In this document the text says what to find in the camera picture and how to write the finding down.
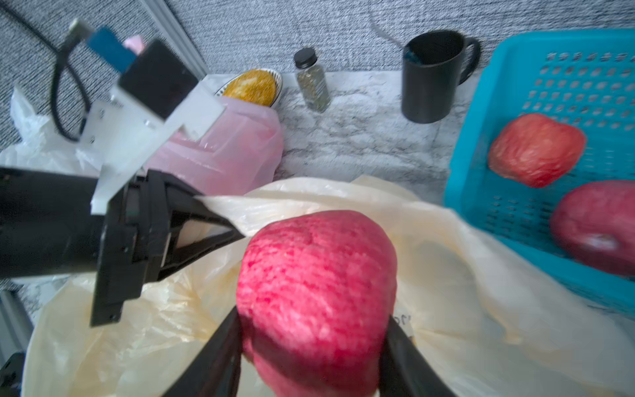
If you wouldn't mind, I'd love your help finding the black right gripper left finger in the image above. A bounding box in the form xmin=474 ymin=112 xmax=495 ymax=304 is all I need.
xmin=163 ymin=307 xmax=242 ymax=397

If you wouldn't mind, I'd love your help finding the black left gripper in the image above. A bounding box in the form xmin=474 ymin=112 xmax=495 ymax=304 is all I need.
xmin=89 ymin=170 xmax=244 ymax=328

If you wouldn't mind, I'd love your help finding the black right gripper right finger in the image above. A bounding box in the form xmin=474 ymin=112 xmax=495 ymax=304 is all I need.
xmin=379 ymin=317 xmax=456 ymax=397

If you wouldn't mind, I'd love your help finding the pink plastic bag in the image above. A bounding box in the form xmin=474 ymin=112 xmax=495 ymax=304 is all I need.
xmin=144 ymin=97 xmax=284 ymax=196

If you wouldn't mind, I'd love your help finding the cream banana print plastic bag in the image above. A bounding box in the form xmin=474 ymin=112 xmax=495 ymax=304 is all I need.
xmin=22 ymin=176 xmax=634 ymax=396

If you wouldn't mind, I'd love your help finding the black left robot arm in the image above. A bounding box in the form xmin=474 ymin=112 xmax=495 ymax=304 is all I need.
xmin=1 ymin=168 xmax=241 ymax=327

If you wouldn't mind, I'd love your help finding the white plastic bag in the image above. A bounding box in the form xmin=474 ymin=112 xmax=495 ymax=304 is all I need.
xmin=1 ymin=85 xmax=102 ymax=177

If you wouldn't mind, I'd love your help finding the yellow food on plate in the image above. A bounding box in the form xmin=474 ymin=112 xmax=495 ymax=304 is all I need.
xmin=223 ymin=69 xmax=277 ymax=107

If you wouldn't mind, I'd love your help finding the patterned plate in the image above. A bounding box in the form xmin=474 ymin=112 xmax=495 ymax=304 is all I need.
xmin=215 ymin=69 xmax=284 ymax=108

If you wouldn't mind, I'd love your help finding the glass herb spice jar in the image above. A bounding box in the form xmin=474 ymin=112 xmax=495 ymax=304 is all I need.
xmin=294 ymin=47 xmax=331 ymax=112

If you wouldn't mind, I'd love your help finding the metal fork in cup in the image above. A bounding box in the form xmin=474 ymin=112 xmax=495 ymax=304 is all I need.
xmin=367 ymin=3 xmax=405 ymax=53

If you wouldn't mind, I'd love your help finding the black cylindrical cup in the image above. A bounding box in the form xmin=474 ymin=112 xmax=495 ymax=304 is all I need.
xmin=401 ymin=30 xmax=481 ymax=124

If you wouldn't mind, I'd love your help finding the teal plastic basket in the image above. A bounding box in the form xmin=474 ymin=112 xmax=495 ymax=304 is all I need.
xmin=444 ymin=29 xmax=634 ymax=316

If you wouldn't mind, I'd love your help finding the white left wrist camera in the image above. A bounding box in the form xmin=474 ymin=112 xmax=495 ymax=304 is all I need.
xmin=63 ymin=20 xmax=226 ymax=215

